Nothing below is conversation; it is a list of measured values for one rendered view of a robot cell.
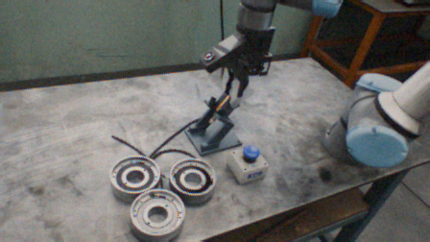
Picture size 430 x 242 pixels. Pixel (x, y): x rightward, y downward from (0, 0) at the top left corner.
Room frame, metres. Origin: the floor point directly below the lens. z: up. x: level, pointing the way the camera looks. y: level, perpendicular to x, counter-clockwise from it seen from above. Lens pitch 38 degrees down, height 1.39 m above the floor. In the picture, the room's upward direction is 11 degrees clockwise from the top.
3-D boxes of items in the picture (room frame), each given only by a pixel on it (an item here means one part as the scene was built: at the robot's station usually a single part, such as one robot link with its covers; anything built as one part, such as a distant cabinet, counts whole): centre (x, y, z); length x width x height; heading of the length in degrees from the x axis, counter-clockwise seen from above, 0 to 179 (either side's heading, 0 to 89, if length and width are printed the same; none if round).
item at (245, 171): (0.57, -0.11, 0.82); 0.08 x 0.07 x 0.05; 123
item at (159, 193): (0.38, 0.07, 0.82); 0.10 x 0.10 x 0.04
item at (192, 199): (0.48, 0.02, 0.82); 0.10 x 0.10 x 0.04
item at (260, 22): (0.69, -0.04, 1.14); 0.08 x 0.08 x 0.05
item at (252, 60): (0.69, -0.05, 1.06); 0.09 x 0.08 x 0.12; 125
